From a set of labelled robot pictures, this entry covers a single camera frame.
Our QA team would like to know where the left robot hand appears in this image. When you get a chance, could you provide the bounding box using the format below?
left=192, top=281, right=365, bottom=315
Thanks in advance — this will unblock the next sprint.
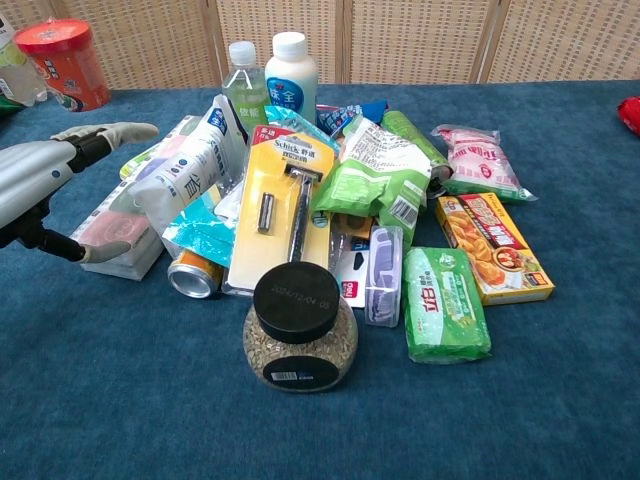
left=0, top=121, right=161, bottom=265

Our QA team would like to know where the pastel tissue pack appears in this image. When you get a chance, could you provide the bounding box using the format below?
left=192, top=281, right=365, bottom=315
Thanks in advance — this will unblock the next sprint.
left=69, top=115, right=202, bottom=282

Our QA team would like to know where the teal plastic snack packet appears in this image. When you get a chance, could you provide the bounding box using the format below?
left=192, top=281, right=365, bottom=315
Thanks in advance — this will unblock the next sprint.
left=264, top=104, right=342, bottom=152

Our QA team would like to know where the green white snack bag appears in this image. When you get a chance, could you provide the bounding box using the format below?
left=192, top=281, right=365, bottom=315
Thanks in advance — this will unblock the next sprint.
left=311, top=114, right=434, bottom=247

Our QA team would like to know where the blue snack bag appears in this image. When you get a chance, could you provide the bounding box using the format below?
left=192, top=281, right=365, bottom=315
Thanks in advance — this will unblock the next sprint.
left=315, top=99, right=391, bottom=140

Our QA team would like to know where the pink white bag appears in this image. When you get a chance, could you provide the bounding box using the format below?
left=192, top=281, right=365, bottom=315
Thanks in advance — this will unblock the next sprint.
left=431, top=123, right=539, bottom=204

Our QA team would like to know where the yellow green small packet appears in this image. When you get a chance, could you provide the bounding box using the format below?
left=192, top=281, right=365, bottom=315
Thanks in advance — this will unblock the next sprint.
left=118, top=149, right=152, bottom=181

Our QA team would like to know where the red lidded noodle cup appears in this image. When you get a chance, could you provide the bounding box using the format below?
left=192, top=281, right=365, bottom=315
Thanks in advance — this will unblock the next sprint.
left=13, top=18, right=113, bottom=113

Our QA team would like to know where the white blue refill pouch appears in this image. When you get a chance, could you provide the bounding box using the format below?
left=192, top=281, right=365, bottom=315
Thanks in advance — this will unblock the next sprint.
left=127, top=94, right=250, bottom=232

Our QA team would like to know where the teal white wipes packet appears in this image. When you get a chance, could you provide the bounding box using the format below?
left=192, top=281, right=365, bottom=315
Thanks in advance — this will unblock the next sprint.
left=161, top=191, right=242, bottom=270

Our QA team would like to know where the orange drink can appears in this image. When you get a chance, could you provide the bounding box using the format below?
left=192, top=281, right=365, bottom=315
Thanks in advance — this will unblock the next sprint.
left=166, top=247, right=227, bottom=300

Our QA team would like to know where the clear water bottle white cap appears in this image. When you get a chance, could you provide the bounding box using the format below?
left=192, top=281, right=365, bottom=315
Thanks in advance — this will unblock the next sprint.
left=220, top=40, right=272, bottom=135

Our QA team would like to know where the yellow razor blister pack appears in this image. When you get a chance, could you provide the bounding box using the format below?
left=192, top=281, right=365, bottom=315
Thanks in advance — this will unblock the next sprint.
left=221, top=124, right=338, bottom=297

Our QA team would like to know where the white milk bottle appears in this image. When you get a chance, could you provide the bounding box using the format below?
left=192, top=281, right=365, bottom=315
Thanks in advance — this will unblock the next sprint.
left=264, top=31, right=320, bottom=120

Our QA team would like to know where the glass jar black lid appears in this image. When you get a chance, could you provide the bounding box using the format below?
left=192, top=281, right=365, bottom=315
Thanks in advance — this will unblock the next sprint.
left=242, top=261, right=359, bottom=394

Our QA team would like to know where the white red staples card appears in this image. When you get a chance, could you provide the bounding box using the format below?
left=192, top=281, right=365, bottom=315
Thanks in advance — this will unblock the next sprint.
left=331, top=234, right=374, bottom=309

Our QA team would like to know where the clear purple stapler box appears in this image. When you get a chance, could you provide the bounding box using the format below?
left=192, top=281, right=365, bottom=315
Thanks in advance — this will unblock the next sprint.
left=364, top=225, right=405, bottom=329

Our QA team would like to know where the green spray can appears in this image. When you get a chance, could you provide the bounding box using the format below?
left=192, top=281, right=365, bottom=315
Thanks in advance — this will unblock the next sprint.
left=381, top=110, right=454, bottom=197

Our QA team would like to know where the woven bamboo folding screen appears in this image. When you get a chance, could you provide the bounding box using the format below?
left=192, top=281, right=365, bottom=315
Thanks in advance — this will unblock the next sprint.
left=0, top=0, right=640, bottom=92

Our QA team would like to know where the green gum pack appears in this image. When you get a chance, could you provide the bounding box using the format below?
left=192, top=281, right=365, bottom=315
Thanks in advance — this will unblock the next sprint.
left=402, top=245, right=493, bottom=365

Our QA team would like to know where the yellow curry box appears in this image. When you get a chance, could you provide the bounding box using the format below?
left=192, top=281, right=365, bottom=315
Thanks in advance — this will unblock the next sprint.
left=434, top=192, right=557, bottom=307

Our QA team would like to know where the red tube package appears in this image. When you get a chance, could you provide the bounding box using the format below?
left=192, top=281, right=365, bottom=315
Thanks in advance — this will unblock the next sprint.
left=616, top=95, right=640, bottom=138

